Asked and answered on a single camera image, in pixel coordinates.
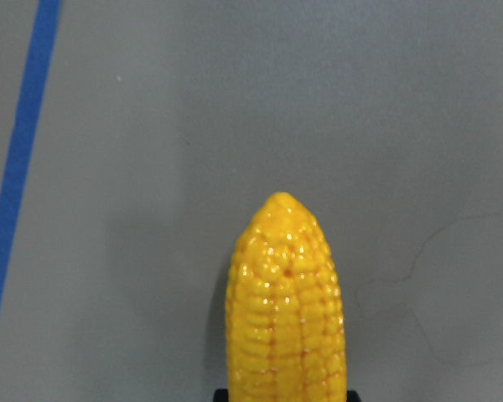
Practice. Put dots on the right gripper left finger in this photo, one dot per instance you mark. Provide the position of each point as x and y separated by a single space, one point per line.
221 395

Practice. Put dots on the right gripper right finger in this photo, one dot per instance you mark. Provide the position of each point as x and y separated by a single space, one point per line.
352 396

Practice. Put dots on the yellow corn cob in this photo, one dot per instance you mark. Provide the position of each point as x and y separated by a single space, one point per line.
285 326

